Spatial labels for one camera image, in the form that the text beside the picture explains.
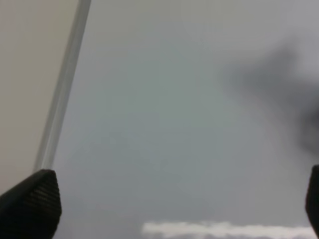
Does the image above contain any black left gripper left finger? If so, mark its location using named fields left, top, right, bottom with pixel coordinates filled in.
left=0, top=169, right=62, bottom=239

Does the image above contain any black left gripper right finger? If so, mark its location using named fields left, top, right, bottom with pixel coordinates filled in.
left=305, top=165, right=319, bottom=238

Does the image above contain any white whiteboard with aluminium frame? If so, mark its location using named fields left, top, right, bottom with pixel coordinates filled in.
left=43, top=0, right=319, bottom=239

